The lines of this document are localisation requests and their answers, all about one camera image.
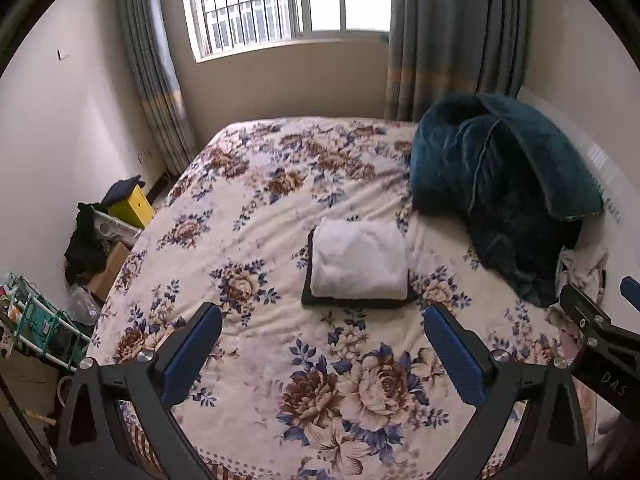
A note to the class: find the grey striped curtain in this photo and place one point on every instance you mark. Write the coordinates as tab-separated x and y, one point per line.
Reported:
155	85
450	35

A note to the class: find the yellow box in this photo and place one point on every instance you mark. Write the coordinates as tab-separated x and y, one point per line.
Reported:
132	210

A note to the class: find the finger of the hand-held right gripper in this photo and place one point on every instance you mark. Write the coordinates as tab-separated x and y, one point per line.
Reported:
631	287
582	305

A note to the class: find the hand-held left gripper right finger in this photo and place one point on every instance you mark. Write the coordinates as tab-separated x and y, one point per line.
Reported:
452	355

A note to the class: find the cardboard box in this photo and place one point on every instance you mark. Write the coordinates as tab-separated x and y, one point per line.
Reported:
110	267

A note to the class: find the teal fleece blanket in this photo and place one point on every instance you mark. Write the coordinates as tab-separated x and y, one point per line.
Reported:
500	160

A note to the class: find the black garment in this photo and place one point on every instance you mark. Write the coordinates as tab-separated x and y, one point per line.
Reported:
350	304

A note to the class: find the floral bed sheet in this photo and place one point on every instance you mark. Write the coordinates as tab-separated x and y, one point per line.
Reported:
250	210

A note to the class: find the crumpled beige cloth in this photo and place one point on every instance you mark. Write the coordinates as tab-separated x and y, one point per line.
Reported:
580	270

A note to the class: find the clear plastic bag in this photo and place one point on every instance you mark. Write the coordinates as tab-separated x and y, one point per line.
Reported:
82	305

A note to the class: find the navy cloth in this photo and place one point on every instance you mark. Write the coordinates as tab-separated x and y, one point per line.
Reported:
120	190

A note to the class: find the window with bars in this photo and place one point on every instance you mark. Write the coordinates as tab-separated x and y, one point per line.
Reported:
280	5

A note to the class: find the black clothes pile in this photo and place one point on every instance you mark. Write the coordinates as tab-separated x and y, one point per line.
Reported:
82	250

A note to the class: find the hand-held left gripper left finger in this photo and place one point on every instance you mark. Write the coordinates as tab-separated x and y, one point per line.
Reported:
192	355

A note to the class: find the white knit sweater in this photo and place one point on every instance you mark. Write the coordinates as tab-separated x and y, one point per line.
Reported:
357	260

